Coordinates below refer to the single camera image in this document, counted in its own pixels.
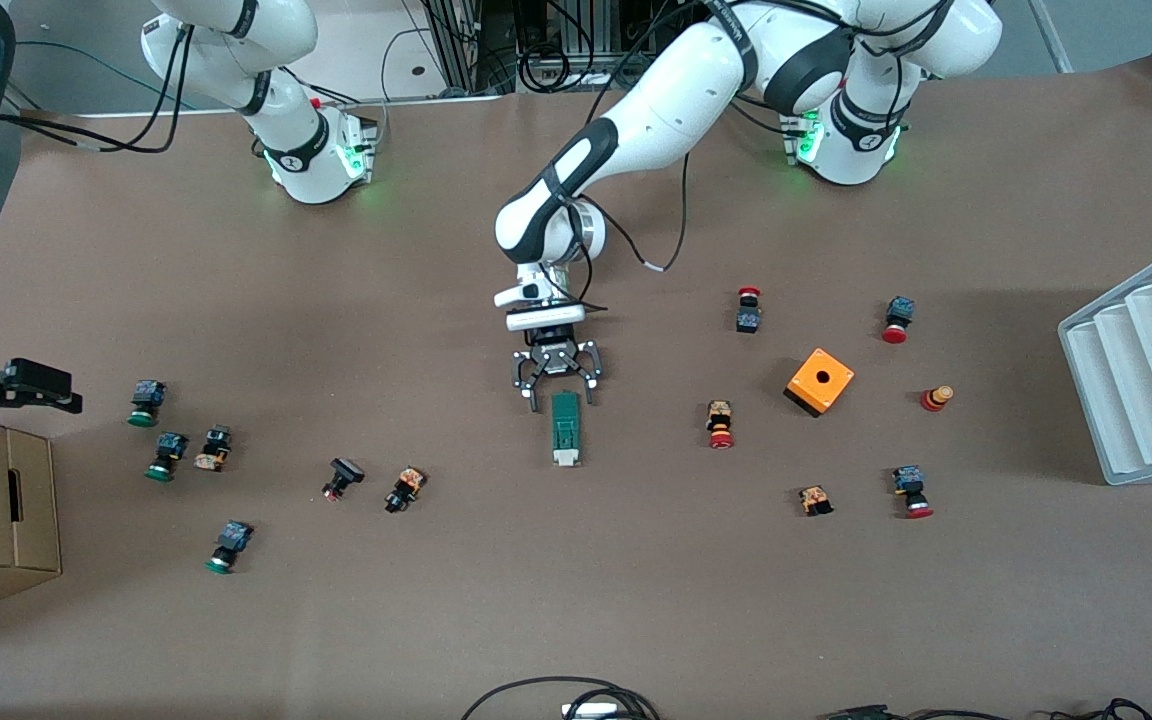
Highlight green load switch white handle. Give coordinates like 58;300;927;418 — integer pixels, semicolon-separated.
549;391;582;469

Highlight green mushroom push button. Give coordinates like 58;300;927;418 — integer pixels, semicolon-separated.
204;520;255;575
127;379;168;428
145;431;189;482

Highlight black square button red base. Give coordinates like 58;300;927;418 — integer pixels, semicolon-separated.
321;457;366;502

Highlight red mushroom button blue base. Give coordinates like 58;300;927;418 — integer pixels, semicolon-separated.
892;465;935;520
880;296;916;345

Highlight metal equipment rack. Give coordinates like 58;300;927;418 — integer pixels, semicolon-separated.
414;0;672;96

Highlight grey white slotted tray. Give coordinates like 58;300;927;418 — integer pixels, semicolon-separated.
1057;237;1152;487

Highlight black cable white connector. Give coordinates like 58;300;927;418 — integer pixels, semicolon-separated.
586;150;694;276

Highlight orange button enclosure box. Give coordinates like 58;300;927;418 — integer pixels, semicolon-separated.
784;347;855;419

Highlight black cable loop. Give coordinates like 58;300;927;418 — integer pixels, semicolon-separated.
460;676;663;720

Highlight thin black cables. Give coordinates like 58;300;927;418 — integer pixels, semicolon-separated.
816;697;1152;720

